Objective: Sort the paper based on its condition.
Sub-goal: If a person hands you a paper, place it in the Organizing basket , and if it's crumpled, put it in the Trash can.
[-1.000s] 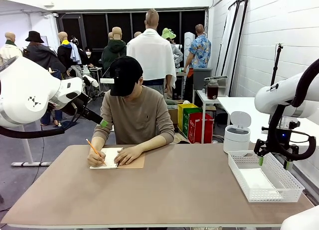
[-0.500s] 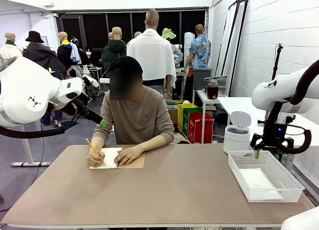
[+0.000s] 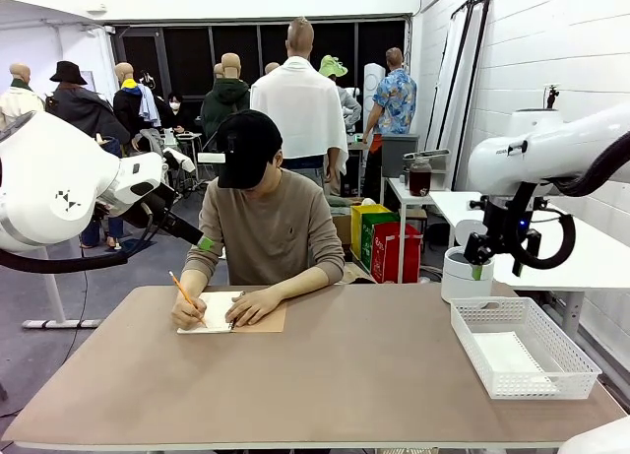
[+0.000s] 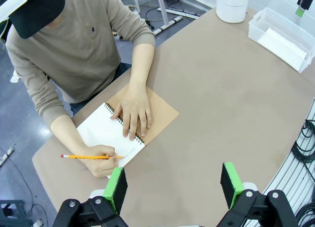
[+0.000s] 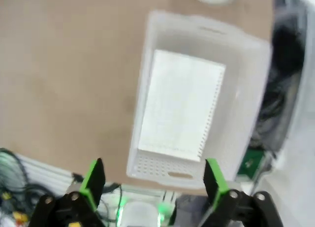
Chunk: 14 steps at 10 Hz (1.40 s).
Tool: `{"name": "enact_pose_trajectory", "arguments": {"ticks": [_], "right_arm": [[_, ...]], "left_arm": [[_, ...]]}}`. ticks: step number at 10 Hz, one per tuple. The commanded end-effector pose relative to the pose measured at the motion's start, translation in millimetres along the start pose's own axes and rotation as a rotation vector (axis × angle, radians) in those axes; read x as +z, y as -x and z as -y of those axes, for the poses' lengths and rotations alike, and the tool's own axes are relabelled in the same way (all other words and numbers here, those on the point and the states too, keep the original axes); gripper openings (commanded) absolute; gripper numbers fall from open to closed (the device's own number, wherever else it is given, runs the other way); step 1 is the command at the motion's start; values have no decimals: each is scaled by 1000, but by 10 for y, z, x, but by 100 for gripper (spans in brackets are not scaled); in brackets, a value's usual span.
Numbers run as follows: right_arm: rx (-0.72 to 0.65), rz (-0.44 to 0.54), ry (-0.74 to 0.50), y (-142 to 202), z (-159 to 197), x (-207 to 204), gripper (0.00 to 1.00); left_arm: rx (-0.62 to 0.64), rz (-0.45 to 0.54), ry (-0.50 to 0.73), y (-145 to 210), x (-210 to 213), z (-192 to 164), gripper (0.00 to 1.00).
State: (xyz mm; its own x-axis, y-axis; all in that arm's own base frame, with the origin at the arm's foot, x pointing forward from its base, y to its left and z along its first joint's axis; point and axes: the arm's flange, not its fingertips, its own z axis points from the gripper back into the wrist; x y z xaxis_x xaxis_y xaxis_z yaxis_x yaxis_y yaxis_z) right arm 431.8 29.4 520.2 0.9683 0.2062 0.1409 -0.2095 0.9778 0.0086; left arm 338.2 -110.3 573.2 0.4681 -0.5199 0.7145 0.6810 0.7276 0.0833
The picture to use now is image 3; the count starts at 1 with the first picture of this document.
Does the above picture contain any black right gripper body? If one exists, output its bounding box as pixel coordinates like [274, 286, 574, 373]
[484, 195, 545, 241]

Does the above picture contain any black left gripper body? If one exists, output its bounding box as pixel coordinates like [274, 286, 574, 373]
[120, 181, 179, 231]

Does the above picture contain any yellow pencil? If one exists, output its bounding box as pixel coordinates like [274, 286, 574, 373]
[168, 270, 208, 328]

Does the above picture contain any white paper sheet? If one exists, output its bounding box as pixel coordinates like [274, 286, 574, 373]
[472, 331, 562, 395]

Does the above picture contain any spiral notebook with brown cover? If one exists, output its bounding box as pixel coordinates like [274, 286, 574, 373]
[176, 290, 287, 335]

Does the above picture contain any person's right forearm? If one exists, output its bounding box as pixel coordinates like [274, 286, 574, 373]
[177, 269, 211, 305]

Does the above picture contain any person's left forearm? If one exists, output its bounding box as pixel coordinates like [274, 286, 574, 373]
[268, 269, 330, 302]

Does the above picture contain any person's right hand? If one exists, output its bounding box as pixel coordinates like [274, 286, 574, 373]
[170, 295, 209, 331]

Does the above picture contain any person's left hand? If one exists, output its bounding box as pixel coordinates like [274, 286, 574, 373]
[225, 287, 286, 327]

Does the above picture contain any white round lidded bin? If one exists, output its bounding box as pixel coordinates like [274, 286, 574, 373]
[440, 220, 495, 305]

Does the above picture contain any large white side table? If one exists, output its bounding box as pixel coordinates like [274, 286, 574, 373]
[428, 190, 630, 342]

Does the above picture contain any person in beige sweater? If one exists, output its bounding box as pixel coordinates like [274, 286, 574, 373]
[181, 128, 346, 291]

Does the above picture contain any red shopping bag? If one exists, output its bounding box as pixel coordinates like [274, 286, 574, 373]
[371, 221, 423, 285]

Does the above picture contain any glass jar with brown liquid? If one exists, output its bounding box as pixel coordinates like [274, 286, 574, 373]
[408, 157, 433, 198]

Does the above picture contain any black baseball cap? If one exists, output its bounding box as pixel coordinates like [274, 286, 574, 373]
[216, 109, 284, 189]

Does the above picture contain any background person with face mask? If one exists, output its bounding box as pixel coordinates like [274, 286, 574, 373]
[165, 93, 196, 133]

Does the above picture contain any mannequin with yellow scarf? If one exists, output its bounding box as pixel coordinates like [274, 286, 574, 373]
[112, 62, 166, 155]

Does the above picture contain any green shopping bag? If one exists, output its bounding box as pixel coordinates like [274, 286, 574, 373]
[360, 212, 401, 273]

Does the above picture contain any white perforated plastic basket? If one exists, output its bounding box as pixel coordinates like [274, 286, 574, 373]
[450, 295, 603, 401]

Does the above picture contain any mannequin with black hat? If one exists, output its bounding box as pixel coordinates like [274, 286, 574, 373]
[44, 60, 133, 251]

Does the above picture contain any yellow shopping bag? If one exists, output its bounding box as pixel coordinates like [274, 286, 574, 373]
[349, 203, 394, 266]

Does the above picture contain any mannequin in dark green jacket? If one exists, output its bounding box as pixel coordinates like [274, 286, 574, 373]
[200, 52, 252, 145]

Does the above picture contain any grey box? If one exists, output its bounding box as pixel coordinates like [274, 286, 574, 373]
[381, 133, 420, 179]

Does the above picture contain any white desk leg with foot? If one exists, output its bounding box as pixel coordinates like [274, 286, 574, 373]
[22, 246, 102, 330]

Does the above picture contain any grey green folded cloth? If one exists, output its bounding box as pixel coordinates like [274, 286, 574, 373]
[328, 196, 365, 220]

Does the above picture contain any brown cardboard box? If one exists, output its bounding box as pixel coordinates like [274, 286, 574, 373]
[330, 212, 353, 263]

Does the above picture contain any black framed white panel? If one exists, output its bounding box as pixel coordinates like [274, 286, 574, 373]
[455, 0, 492, 150]
[423, 0, 476, 153]

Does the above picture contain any mannequin with white cape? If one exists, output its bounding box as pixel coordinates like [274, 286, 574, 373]
[249, 16, 350, 184]

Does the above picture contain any mannequin in cream coat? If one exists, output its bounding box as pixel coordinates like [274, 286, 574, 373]
[0, 63, 46, 130]

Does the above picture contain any tall white standing appliance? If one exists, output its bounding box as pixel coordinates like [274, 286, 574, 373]
[363, 62, 389, 125]

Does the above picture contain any mannequin with green hat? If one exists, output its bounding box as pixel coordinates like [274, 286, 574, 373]
[318, 54, 363, 130]

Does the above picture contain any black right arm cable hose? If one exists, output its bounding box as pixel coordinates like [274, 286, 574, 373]
[511, 131, 630, 272]

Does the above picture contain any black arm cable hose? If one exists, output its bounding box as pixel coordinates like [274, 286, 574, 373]
[511, 131, 630, 272]
[0, 197, 174, 276]

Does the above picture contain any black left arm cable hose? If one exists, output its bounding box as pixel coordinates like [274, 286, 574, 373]
[0, 197, 174, 276]

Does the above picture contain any black framed window wall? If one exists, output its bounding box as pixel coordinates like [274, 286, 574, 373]
[105, 14, 413, 100]

